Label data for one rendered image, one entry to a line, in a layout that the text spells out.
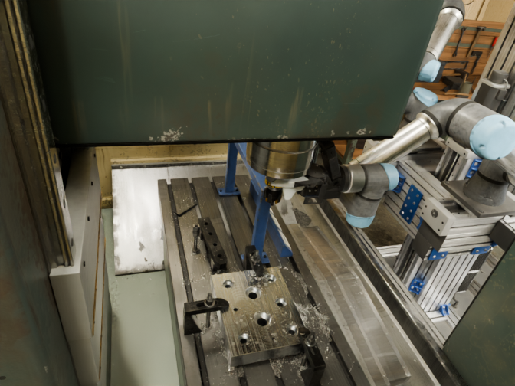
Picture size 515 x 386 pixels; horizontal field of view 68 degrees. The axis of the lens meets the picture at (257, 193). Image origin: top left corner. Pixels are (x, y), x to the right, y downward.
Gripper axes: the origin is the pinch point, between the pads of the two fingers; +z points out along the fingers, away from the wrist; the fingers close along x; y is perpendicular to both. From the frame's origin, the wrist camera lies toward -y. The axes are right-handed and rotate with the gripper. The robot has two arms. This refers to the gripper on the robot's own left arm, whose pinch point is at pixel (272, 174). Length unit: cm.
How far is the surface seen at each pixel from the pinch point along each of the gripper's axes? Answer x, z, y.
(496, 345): -32, -66, 41
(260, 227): 21.6, -9.3, 35.6
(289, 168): -8.0, -0.2, -6.4
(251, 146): -1.8, 6.9, -8.6
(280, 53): -12.5, 8.2, -31.6
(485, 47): 257, -327, 18
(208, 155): 101, -7, 52
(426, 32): -12.5, -18.7, -37.1
